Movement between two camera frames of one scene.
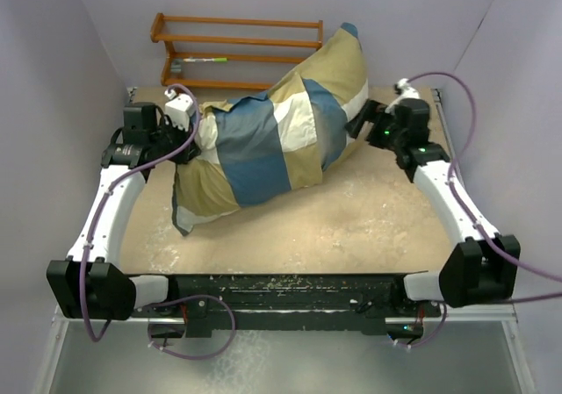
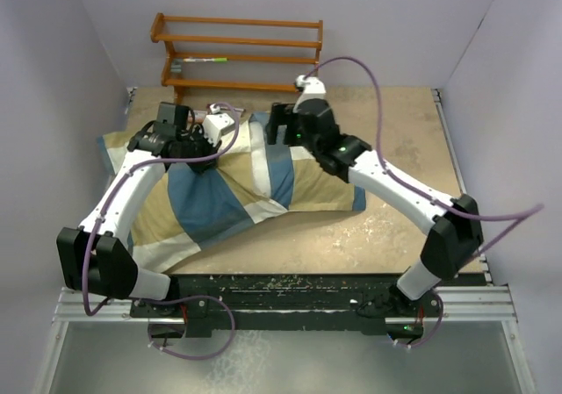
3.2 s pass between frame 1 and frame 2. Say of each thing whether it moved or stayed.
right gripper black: moved
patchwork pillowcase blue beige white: moved
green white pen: stayed
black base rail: stayed
